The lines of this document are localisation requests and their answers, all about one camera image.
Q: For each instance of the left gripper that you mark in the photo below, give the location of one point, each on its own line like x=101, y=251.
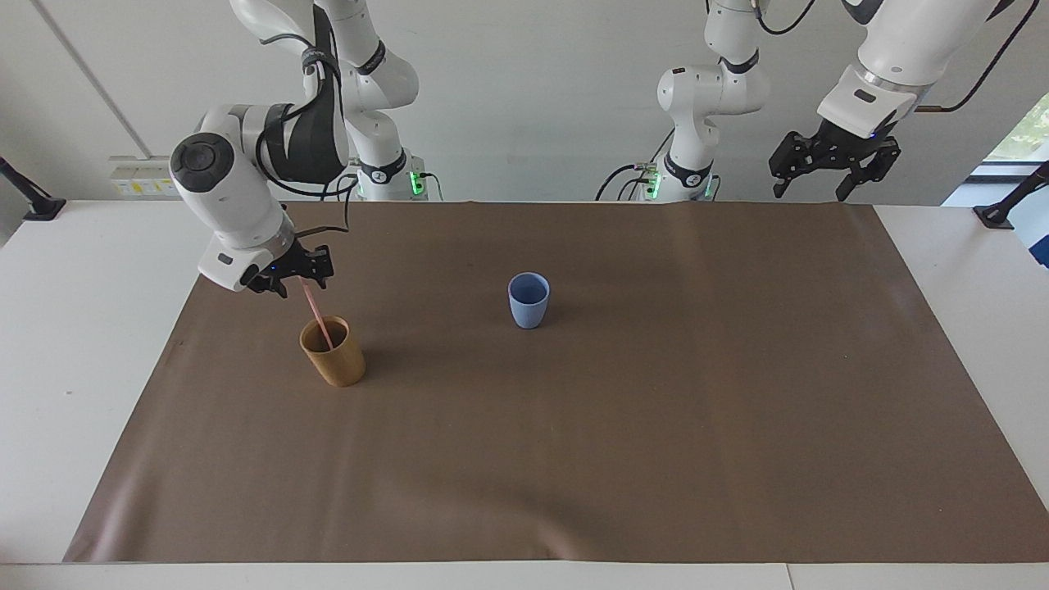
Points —
x=848, y=141

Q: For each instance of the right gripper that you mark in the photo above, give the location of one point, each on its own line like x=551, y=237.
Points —
x=288, y=262

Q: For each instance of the pink chopstick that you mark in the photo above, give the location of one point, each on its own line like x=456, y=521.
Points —
x=315, y=313

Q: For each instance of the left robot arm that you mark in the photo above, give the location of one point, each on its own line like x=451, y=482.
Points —
x=709, y=98

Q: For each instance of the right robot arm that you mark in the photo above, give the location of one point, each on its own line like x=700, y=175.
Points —
x=233, y=192

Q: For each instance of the brown wooden cup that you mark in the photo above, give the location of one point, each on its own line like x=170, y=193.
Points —
x=338, y=365

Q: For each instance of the blue cup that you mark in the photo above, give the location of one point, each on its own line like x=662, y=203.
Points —
x=529, y=310

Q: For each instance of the black stand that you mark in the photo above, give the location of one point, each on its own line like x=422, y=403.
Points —
x=1004, y=209
x=33, y=201

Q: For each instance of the window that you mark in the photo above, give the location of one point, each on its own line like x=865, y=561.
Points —
x=1024, y=135

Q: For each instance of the white wall socket strip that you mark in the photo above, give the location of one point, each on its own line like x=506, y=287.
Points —
x=139, y=176

